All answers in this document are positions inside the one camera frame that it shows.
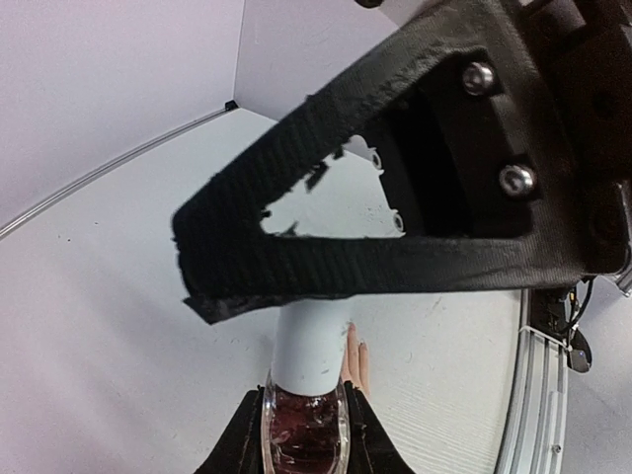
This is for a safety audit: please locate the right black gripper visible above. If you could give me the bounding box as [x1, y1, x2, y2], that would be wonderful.
[503, 1, 631, 277]

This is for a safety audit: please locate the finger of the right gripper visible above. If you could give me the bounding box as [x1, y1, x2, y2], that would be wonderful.
[172, 1, 595, 324]

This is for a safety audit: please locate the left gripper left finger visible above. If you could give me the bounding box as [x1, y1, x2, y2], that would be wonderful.
[195, 387, 264, 474]

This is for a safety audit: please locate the white nail polish cap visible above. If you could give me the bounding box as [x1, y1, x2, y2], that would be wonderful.
[271, 299, 352, 397]

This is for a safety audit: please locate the mannequin hand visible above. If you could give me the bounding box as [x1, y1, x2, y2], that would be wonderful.
[341, 323, 370, 398]

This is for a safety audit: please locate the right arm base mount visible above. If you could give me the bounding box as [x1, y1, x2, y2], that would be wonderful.
[526, 277, 594, 373]

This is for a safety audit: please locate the aluminium front rail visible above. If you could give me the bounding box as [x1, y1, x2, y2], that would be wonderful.
[495, 289, 571, 473]

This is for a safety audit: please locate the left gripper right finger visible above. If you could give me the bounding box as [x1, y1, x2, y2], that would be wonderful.
[345, 381, 414, 474]

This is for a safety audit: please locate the aluminium back rail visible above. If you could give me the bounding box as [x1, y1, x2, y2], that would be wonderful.
[1, 100, 240, 239]

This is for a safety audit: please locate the red nail polish bottle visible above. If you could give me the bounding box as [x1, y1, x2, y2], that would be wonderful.
[261, 376, 351, 474]

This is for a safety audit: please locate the aluminium rail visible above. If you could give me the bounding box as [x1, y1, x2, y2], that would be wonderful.
[1, 100, 240, 239]
[495, 289, 571, 473]

